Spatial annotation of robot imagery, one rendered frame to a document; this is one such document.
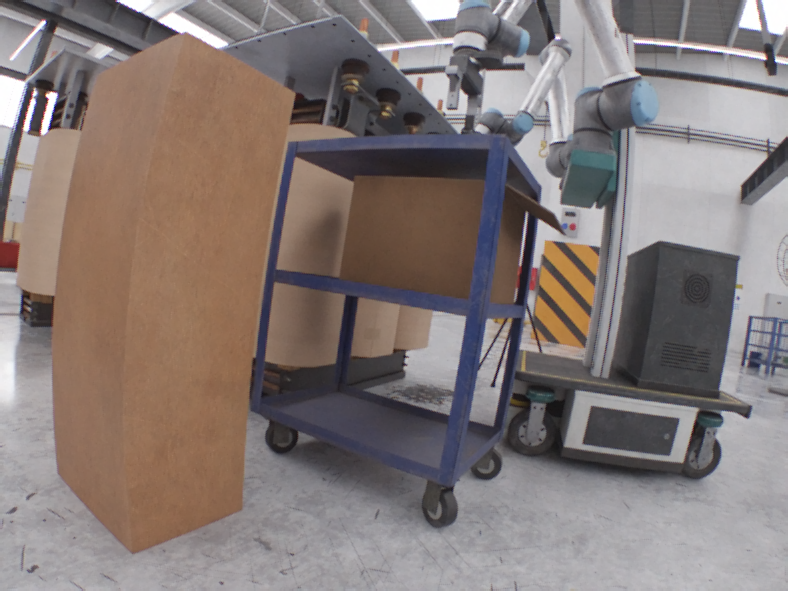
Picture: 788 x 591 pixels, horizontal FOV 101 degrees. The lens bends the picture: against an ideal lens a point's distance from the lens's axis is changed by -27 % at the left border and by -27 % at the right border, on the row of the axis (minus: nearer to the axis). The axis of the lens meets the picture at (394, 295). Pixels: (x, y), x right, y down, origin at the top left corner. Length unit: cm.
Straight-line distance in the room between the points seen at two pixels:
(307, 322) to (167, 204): 94
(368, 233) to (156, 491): 78
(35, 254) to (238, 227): 206
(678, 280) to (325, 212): 127
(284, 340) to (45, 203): 174
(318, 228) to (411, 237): 56
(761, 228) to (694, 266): 1452
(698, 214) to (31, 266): 1566
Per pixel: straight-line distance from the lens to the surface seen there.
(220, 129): 82
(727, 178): 1621
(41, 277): 276
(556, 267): 674
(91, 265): 87
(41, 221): 278
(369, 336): 196
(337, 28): 156
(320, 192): 159
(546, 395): 159
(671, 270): 166
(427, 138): 106
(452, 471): 101
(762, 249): 1608
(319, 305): 160
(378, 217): 113
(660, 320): 165
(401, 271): 108
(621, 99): 160
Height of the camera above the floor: 56
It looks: 2 degrees down
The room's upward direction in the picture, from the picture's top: 8 degrees clockwise
